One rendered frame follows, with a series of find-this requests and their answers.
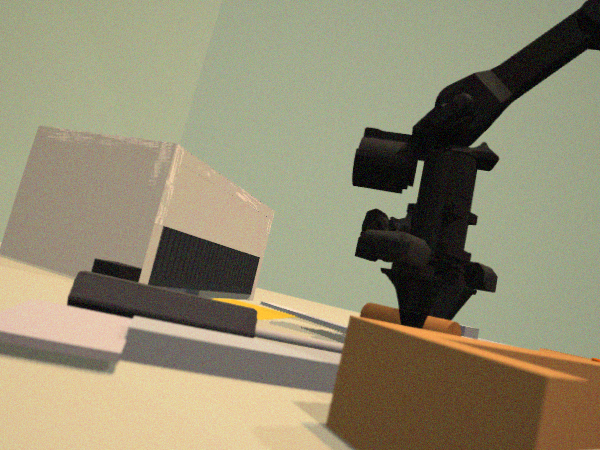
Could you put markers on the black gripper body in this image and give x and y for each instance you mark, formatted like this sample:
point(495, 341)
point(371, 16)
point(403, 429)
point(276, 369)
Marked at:
point(436, 246)

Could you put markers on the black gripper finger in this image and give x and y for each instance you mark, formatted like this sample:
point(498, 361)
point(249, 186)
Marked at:
point(449, 301)
point(415, 294)

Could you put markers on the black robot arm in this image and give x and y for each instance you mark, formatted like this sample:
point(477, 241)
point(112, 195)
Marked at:
point(463, 111)

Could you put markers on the brown rectangular block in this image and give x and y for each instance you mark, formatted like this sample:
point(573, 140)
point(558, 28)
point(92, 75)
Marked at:
point(403, 388)

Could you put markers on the beige cabinet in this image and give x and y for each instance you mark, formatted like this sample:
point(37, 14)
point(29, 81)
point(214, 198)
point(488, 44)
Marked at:
point(136, 209)

